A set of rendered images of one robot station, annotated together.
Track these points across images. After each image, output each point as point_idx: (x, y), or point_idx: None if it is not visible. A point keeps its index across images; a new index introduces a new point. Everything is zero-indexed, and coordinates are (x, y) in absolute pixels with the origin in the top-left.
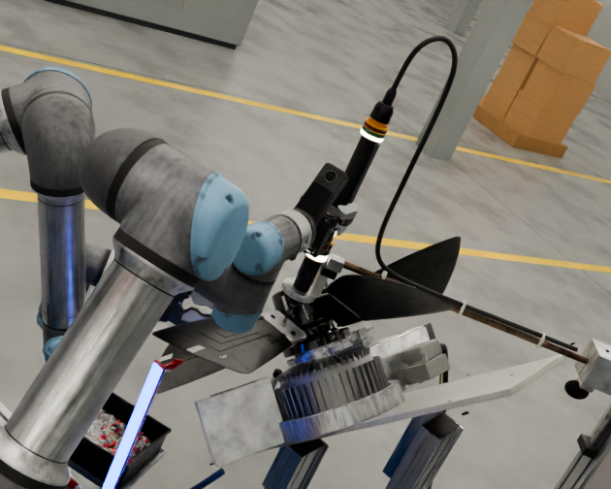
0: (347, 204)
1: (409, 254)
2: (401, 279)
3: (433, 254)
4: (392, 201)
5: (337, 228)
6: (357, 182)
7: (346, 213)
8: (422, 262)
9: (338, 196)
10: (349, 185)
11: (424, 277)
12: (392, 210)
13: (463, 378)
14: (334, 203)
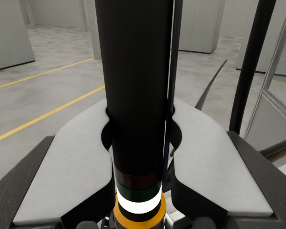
0: (176, 122)
1: (197, 102)
2: (267, 156)
3: (208, 89)
4: (254, 38)
5: (166, 180)
6: (170, 28)
7: (266, 203)
8: (202, 101)
9: (131, 115)
10: (152, 56)
11: (200, 109)
12: (258, 61)
13: (281, 167)
14: (127, 141)
